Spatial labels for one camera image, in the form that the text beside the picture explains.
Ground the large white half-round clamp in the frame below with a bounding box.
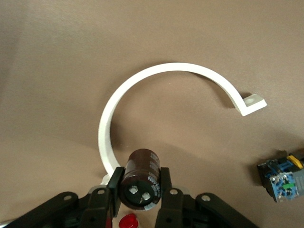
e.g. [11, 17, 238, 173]
[97, 62, 267, 186]

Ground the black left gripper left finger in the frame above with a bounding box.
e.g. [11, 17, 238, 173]
[80, 167, 125, 228]

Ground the black blue electronic module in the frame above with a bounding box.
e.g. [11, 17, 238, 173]
[256, 150, 304, 203]

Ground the dark brown cylindrical capacitor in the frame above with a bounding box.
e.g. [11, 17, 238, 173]
[118, 148, 162, 211]

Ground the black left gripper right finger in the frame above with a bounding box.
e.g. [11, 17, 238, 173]
[154, 167, 190, 228]

